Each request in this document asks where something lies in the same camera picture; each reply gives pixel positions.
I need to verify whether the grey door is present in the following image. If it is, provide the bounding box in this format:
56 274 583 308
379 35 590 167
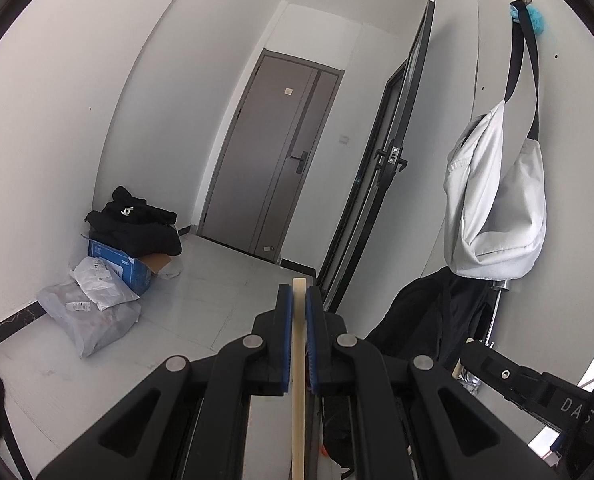
198 50 344 262

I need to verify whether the wooden chopstick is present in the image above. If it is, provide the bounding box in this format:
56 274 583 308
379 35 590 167
291 278 308 480

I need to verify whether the black clothes pile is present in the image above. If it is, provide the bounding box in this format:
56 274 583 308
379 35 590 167
85 186 182 258

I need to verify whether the white plastic parcel bag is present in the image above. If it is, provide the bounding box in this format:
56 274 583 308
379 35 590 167
70 257 140 311

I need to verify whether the black jacket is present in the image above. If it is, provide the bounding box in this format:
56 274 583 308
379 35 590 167
367 266 491 372

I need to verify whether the white hanging bag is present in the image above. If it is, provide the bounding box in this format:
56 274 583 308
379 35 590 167
443 0 547 282

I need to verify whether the grey plastic parcel bag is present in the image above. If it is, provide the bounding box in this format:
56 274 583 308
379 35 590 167
36 281 142 358

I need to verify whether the black open door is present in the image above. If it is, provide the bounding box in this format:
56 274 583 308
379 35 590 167
317 0 437 312

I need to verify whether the silver folded umbrella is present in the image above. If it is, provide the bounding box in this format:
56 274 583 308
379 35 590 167
452 280 510 396

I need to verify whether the blue cardboard box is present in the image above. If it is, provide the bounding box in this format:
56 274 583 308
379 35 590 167
88 238 172 296

